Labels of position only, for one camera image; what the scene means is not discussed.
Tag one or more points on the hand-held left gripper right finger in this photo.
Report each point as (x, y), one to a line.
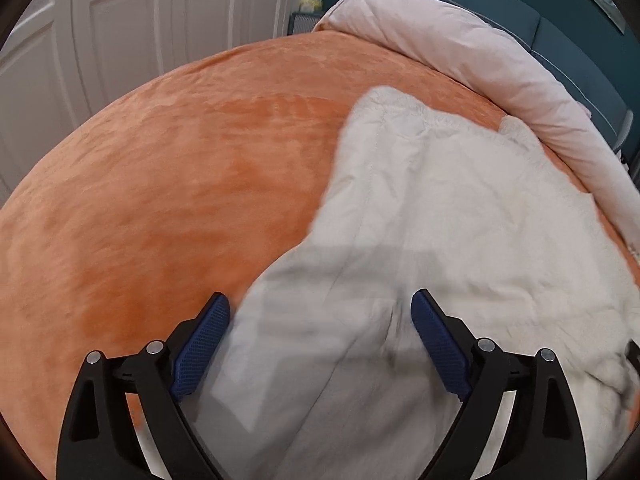
(440, 342)

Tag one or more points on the orange bed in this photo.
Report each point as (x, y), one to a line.
(150, 185)

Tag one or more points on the blue headboard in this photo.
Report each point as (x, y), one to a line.
(565, 45)

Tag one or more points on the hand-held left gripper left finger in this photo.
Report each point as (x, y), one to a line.
(202, 340)

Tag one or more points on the bedside table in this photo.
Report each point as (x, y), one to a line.
(302, 22)

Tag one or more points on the white quilted blanket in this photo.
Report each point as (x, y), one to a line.
(450, 210)

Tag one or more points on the white wardrobe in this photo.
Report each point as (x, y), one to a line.
(125, 10)

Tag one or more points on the pale pink duvet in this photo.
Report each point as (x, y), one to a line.
(450, 35)

